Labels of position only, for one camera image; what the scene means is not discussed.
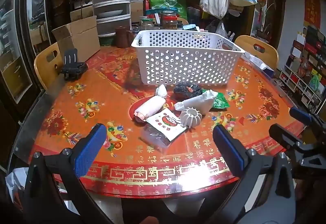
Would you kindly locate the long white wrapped roll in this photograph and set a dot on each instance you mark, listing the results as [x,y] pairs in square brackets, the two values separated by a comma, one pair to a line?
[150,108]

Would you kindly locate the flat cardboard box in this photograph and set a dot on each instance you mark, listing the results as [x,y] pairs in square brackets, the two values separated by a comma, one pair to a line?
[81,14]

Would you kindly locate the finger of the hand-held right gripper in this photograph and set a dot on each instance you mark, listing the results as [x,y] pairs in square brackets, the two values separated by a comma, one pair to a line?
[282,133]
[300,114]

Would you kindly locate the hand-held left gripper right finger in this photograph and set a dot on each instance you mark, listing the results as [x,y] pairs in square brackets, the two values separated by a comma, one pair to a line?
[226,147]

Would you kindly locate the large glass jar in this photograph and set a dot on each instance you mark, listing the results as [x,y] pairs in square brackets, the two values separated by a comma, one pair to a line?
[168,20]

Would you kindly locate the black plastic bag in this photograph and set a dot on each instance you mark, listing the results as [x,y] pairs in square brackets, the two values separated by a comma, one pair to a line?
[186,89]

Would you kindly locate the red wall scroll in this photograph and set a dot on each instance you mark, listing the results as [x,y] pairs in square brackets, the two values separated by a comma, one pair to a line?
[312,10]

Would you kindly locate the glass jar with metal lid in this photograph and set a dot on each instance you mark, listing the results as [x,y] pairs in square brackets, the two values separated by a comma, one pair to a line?
[147,24]

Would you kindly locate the white ribbed round holder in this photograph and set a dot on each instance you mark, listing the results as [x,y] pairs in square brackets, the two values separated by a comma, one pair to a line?
[188,118]

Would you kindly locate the white plastic bag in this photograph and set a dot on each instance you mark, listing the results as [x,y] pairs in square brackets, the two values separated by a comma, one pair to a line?
[16,183]

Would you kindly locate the brown ceramic jug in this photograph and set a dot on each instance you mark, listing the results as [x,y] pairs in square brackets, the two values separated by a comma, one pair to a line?
[123,38]

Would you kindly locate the dark glass cabinet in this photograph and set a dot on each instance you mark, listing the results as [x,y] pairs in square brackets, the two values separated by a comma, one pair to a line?
[15,35]

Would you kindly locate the potted plant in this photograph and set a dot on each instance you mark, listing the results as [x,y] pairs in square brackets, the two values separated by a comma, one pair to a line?
[266,28]

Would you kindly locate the clear hanging plastic bag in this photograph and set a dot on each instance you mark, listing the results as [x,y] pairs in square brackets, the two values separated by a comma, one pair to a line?
[221,29]

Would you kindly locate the green snack packet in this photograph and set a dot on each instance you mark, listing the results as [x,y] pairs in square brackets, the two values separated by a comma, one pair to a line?
[221,104]

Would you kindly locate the black phone stand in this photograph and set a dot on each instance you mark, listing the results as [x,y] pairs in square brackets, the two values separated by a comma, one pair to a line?
[72,68]

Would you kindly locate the small white wrapped package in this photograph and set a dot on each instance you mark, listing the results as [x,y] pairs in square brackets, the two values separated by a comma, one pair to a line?
[161,91]

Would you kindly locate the white perforated plastic basket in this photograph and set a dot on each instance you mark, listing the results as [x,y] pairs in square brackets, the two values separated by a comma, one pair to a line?
[178,66]

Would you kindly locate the green shopping bag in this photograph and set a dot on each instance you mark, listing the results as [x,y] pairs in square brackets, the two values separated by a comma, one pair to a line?
[173,2]

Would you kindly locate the wooden chair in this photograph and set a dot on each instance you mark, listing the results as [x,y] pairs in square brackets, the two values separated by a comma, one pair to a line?
[264,55]
[45,66]

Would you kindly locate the open cardboard box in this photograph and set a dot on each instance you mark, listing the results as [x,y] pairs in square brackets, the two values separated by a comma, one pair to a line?
[79,41]

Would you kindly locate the white packet with red print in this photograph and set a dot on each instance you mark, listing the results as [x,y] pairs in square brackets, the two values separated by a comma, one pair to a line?
[165,124]

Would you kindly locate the white paper sheets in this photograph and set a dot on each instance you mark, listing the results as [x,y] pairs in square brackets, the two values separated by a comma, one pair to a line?
[259,63]

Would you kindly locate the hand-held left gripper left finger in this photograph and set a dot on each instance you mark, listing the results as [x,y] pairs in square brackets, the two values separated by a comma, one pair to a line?
[90,150]

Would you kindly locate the white cone-shaped package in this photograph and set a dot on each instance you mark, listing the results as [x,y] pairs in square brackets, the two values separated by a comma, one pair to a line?
[201,102]

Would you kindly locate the white shelf with boxes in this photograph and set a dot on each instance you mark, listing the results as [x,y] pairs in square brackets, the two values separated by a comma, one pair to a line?
[305,71]

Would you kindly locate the blue packet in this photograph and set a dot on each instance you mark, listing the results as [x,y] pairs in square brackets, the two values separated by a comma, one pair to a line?
[191,27]

